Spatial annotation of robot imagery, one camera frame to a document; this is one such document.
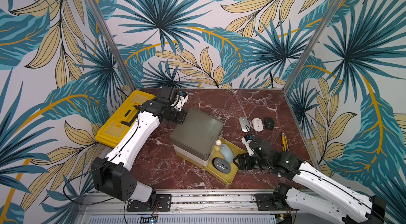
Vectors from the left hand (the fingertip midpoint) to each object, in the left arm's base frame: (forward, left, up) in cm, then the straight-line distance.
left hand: (182, 118), depth 78 cm
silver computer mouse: (+10, -37, -20) cm, 43 cm away
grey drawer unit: (-11, -7, -1) cm, 13 cm away
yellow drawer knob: (-11, -18, -9) cm, 23 cm away
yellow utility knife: (-4, -58, -20) cm, 62 cm away
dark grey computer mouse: (-16, -20, -18) cm, 32 cm away
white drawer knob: (-11, -18, -3) cm, 21 cm away
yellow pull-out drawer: (-22, -24, -21) cm, 39 cm away
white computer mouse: (+9, -44, -18) cm, 49 cm away
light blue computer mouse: (-9, -24, -19) cm, 32 cm away
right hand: (-17, -28, -9) cm, 34 cm away
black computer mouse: (+11, -52, -19) cm, 56 cm away
